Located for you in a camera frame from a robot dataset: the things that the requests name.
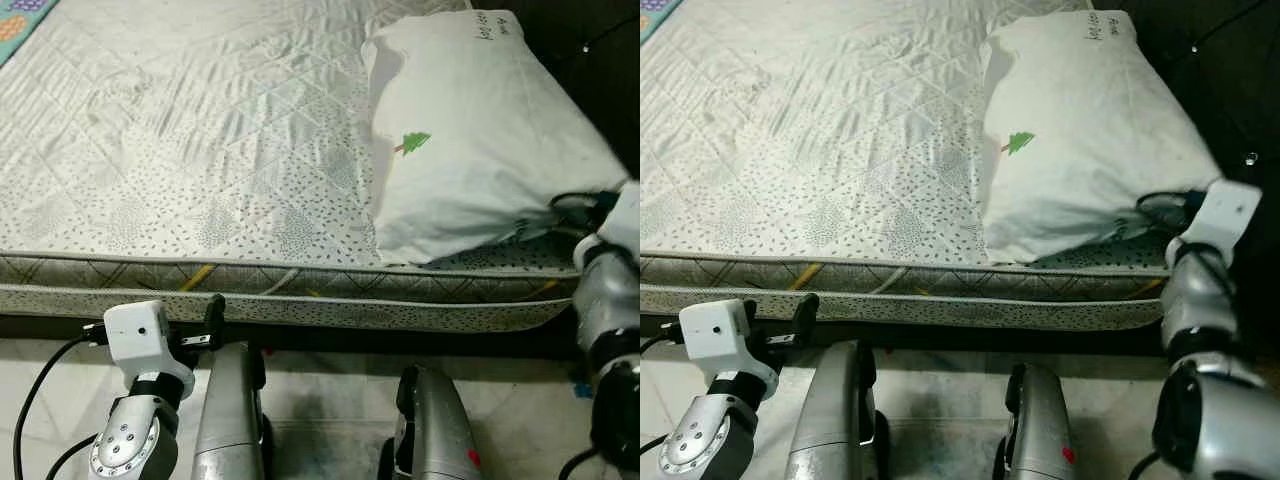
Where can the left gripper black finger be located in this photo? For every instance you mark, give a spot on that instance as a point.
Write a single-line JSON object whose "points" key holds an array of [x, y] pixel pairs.
{"points": [[214, 320], [806, 320]]}

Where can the white pillow with green tree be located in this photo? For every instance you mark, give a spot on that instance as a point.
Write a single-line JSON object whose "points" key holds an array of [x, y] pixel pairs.
{"points": [[480, 120], [1090, 120]]}

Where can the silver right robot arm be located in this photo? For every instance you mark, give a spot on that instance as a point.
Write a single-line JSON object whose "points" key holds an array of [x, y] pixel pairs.
{"points": [[605, 300], [1200, 300]]}

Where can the silver left robot leg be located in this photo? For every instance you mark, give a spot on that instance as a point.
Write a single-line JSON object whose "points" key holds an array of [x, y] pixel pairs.
{"points": [[835, 420], [230, 420]]}

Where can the black tufted headboard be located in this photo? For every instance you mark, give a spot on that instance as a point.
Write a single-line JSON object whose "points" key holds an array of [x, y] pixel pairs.
{"points": [[600, 90], [1240, 90]]}

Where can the grey quilted mattress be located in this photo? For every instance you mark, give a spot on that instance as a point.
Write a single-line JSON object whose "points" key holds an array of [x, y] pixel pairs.
{"points": [[820, 130], [200, 130]]}

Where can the teal blanket with coloured shapes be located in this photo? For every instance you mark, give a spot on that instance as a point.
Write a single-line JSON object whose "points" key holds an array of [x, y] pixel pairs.
{"points": [[652, 14], [18, 22]]}

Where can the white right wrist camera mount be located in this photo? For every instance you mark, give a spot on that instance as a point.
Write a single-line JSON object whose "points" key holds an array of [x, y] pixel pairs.
{"points": [[625, 215], [1225, 220]]}

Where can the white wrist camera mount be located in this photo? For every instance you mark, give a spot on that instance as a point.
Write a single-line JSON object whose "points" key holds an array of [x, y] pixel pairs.
{"points": [[625, 215], [715, 335], [140, 335], [1225, 220]]}

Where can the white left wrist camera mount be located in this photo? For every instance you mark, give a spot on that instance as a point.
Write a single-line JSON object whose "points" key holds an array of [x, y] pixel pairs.
{"points": [[715, 335], [140, 335]]}

